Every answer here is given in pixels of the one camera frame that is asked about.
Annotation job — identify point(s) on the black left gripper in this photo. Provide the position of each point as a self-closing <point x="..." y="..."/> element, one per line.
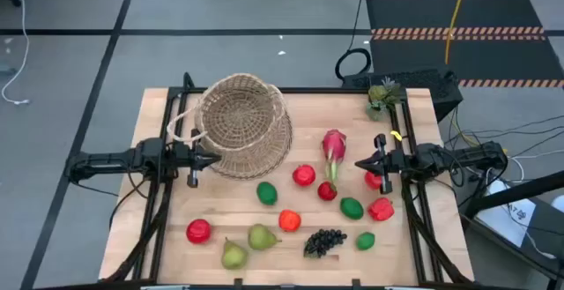
<point x="183" y="158"/>

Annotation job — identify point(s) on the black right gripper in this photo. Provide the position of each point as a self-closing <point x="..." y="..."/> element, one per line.
<point x="398" y="162"/>

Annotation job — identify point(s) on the pink dragon fruit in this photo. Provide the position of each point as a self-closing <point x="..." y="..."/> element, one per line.
<point x="333" y="146"/>

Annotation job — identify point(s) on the red bell pepper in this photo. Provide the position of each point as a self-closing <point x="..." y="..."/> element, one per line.
<point x="381" y="209"/>

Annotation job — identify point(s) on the dark green lime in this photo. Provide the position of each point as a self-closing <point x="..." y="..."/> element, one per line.
<point x="351" y="208"/>
<point x="266" y="193"/>

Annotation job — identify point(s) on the small red apple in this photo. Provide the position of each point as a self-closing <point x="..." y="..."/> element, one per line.
<point x="327" y="191"/>

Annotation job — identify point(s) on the green speckled pear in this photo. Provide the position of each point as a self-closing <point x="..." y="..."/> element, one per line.
<point x="233" y="256"/>
<point x="260" y="237"/>

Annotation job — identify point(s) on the red apple with yellow blush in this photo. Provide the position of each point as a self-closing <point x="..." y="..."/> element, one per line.
<point x="289" y="220"/>

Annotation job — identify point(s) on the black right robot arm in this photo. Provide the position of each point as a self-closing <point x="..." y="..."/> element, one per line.
<point x="462" y="155"/>

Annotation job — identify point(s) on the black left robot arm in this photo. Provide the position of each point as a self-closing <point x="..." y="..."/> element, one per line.
<point x="101" y="162"/>

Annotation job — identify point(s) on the yellow tag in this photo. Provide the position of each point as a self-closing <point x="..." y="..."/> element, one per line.
<point x="396" y="135"/>

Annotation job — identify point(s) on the small green succulent plant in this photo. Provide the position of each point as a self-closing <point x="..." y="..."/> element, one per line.
<point x="382" y="98"/>

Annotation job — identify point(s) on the small light green lime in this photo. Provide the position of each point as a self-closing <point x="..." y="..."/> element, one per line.
<point x="365" y="240"/>

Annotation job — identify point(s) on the black perforated equipment box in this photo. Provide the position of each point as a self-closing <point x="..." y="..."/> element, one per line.
<point x="414" y="83"/>

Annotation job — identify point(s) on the black grape bunch with leaf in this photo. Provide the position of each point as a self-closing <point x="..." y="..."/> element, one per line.
<point x="324" y="242"/>

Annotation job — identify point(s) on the white paper sheet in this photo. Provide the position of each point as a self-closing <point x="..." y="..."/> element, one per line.
<point x="506" y="213"/>

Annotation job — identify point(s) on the black metal beam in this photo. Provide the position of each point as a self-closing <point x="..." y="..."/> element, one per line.
<point x="515" y="193"/>

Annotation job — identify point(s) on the black hazard-striped floor mat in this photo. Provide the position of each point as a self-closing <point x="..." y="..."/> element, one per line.
<point x="458" y="12"/>

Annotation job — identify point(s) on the black aluminium table frame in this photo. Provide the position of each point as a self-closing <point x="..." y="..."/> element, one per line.
<point x="317" y="90"/>

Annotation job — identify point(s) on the black frame clip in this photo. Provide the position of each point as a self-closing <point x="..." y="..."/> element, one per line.
<point x="238" y="283"/>
<point x="356" y="283"/>

